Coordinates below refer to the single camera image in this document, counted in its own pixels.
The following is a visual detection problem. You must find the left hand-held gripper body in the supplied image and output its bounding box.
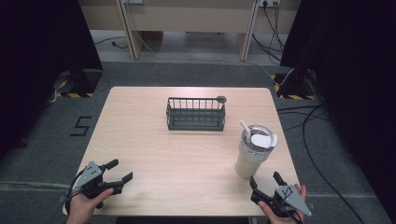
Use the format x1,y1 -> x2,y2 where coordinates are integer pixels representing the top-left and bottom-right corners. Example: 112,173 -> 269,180
73,160 -> 124,210

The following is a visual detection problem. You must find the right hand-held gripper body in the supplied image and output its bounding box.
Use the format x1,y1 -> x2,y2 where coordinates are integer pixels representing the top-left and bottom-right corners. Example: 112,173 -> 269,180
249,184 -> 313,218

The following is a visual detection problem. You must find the person's right hand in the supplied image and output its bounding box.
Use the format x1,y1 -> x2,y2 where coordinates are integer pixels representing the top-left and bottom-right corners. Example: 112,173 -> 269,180
257,183 -> 308,224

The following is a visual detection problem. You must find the person's left hand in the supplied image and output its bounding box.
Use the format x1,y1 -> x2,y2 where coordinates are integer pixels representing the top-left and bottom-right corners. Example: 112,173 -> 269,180
65,188 -> 115,224

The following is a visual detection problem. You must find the white tumbler cup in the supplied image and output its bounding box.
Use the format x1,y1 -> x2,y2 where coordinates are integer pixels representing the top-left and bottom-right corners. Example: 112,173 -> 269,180
234,124 -> 278,180

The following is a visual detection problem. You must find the white drinking straw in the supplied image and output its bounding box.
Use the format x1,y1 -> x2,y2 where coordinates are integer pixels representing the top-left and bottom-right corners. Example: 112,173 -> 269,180
238,119 -> 252,136

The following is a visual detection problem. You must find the stand base with striped tape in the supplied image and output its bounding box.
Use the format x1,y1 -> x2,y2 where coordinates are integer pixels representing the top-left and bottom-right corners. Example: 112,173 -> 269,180
52,68 -> 104,99
270,66 -> 318,101

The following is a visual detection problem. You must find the black curtain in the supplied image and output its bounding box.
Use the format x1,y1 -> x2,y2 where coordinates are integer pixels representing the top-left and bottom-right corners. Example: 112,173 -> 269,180
279,0 -> 396,220
0,0 -> 104,161

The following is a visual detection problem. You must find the beige wooden desk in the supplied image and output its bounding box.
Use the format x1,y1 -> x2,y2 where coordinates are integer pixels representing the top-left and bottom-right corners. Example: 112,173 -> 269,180
78,0 -> 303,62

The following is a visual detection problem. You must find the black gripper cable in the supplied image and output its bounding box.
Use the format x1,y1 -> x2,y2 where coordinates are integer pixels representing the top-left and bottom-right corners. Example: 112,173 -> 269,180
63,167 -> 87,217
281,203 -> 306,224

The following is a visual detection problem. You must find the long black floor cable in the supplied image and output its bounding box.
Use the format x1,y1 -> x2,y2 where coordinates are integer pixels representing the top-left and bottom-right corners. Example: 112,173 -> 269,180
276,104 -> 366,224

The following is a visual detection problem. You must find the black wire basket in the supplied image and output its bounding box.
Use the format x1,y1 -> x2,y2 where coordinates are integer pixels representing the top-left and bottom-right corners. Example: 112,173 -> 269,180
165,96 -> 227,132

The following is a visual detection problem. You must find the bundle of black hanging cables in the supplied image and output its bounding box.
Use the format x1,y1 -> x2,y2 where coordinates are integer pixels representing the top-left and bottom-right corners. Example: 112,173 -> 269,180
251,2 -> 286,63

